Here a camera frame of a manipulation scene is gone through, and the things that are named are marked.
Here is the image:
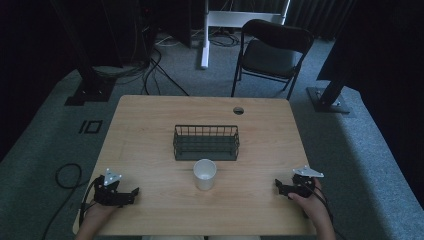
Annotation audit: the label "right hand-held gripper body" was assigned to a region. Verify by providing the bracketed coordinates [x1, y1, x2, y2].
[291, 165, 325, 199]

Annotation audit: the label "bundle of black floor cables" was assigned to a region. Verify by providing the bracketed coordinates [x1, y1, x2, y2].
[92, 31, 191, 98]

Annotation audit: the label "dark equipment rack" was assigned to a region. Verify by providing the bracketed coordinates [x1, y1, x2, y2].
[134, 0, 159, 65]

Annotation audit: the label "person's right hand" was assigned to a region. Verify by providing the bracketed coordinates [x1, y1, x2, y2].
[287, 178, 332, 222]

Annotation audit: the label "person's left hand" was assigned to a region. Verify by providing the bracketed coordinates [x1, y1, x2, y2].
[83, 201, 118, 225]

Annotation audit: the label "white cup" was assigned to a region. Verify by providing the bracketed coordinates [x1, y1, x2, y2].
[192, 158, 218, 192]

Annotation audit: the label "cables under white desk frame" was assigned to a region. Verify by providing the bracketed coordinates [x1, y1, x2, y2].
[208, 29, 242, 48]

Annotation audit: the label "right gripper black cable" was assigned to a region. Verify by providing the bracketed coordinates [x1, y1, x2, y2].
[304, 182, 335, 225]

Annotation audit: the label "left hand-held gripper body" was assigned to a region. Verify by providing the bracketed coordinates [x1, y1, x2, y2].
[92, 168, 135, 208]

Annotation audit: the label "dark curtain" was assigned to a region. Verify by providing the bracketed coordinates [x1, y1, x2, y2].
[285, 0, 354, 41]

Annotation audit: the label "black wire basket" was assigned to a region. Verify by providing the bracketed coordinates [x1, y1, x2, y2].
[172, 124, 241, 162]

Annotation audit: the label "white metal desk frame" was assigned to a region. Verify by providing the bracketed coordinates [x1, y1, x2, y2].
[200, 0, 291, 70]

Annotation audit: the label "black looped floor cable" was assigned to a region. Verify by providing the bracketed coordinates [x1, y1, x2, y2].
[40, 162, 88, 240]

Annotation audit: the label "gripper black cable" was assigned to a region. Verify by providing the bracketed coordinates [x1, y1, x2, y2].
[304, 182, 335, 225]
[78, 175, 103, 228]

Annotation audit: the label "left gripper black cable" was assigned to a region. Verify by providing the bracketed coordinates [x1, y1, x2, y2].
[78, 175, 103, 228]

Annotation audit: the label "black metal stand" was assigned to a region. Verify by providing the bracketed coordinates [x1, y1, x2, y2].
[49, 0, 117, 107]
[306, 0, 359, 115]

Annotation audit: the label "black folding chair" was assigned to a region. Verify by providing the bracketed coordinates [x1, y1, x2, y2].
[230, 18, 315, 102]

